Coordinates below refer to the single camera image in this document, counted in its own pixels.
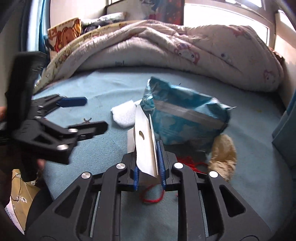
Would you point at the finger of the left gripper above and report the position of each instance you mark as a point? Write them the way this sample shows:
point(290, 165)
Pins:
point(88, 130)
point(66, 102)

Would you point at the brown paper bag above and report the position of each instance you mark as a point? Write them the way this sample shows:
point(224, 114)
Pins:
point(21, 198)

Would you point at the person's left hand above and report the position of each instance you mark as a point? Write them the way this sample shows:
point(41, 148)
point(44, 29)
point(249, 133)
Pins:
point(40, 162)

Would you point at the pink patterned quilt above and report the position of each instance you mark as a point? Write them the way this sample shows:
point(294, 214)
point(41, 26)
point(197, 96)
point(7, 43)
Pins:
point(232, 54)

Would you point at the teal bed mattress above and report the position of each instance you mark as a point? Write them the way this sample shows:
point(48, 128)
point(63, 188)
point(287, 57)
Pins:
point(261, 177)

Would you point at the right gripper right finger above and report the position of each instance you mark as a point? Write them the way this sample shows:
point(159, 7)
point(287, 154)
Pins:
point(162, 170)

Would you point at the white paper card packaging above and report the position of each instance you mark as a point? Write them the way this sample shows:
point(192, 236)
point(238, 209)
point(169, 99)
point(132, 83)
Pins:
point(141, 139)

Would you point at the teal curtain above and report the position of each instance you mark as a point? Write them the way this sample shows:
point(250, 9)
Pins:
point(284, 136)

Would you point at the white tissue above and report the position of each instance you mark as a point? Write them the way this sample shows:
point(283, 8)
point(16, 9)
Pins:
point(124, 114)

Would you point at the yellow bear cartoon pillow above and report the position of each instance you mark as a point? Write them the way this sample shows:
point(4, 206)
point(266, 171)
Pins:
point(61, 35)

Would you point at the colourful poster by window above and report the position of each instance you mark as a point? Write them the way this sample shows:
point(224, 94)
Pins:
point(170, 11)

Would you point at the blue cloud snack bag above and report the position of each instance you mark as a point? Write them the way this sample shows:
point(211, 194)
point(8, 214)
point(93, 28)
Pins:
point(181, 115)

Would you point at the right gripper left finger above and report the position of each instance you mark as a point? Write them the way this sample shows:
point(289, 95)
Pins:
point(135, 178)

